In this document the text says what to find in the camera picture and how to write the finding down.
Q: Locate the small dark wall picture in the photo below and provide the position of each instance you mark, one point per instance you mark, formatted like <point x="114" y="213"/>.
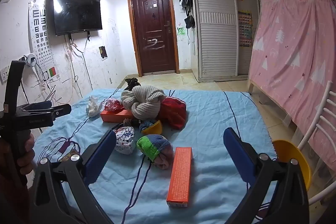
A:
<point x="103" y="52"/>

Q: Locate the pink tree print curtain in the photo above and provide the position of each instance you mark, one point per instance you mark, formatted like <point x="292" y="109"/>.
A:
<point x="296" y="56"/>

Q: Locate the colourful grid poster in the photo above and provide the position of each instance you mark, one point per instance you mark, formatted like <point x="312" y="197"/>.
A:
<point x="245" y="28"/>

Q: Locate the red cloth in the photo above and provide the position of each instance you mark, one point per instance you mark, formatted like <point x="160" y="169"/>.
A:
<point x="173" y="111"/>

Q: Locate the black crumpled bag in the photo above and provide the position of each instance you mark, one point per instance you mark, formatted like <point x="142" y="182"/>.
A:
<point x="131" y="81"/>

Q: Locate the white metal chair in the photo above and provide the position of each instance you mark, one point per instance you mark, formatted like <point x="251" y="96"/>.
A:
<point x="319" y="119"/>

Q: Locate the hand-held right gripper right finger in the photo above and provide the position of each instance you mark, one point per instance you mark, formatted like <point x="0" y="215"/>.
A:
<point x="237" y="158"/>

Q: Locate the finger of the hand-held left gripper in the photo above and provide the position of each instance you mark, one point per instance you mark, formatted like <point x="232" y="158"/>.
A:
<point x="36" y="104"/>
<point x="56" y="111"/>

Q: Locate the white printed packet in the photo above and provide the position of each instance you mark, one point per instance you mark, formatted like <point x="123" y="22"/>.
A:
<point x="126" y="140"/>

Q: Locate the large yellow bowl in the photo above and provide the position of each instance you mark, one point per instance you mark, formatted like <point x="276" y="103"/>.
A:
<point x="294" y="161"/>

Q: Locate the red plastic wrapper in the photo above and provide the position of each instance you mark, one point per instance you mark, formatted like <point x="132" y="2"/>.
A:
<point x="113" y="104"/>

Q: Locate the white power adapter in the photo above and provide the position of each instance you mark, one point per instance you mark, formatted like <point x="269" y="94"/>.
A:
<point x="31" y="59"/>

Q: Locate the green blue pink sock bundle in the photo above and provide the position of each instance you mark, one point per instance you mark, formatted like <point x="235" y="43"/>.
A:
<point x="155" y="149"/>

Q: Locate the dark brown door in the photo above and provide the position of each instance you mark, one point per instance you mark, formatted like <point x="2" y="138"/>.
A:
<point x="153" y="29"/>

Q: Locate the white wall socket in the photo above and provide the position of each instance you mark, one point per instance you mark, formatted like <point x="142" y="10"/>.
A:
<point x="4" y="74"/>

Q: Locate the person's left hand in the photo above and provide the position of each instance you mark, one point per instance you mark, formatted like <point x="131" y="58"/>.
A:
<point x="26" y="158"/>

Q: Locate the long orange box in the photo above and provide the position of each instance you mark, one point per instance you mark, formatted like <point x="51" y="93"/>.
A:
<point x="181" y="176"/>

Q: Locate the black wall television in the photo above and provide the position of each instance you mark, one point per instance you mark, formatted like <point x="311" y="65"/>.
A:
<point x="77" y="12"/>

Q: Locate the red green wall card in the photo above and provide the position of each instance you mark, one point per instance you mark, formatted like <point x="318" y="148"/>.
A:
<point x="52" y="71"/>

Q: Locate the white eye chart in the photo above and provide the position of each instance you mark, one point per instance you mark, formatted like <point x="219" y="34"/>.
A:
<point x="40" y="32"/>

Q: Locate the small yellow bowl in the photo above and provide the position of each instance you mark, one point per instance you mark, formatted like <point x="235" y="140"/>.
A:
<point x="155" y="129"/>

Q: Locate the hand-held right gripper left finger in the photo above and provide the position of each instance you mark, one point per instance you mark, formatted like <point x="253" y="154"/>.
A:
<point x="101" y="154"/>

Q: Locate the white slatted wardrobe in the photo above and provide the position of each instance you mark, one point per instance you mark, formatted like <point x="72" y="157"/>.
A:
<point x="223" y="29"/>

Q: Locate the light blue printed cloth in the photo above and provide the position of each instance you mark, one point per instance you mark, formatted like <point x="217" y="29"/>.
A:
<point x="210" y="113"/>

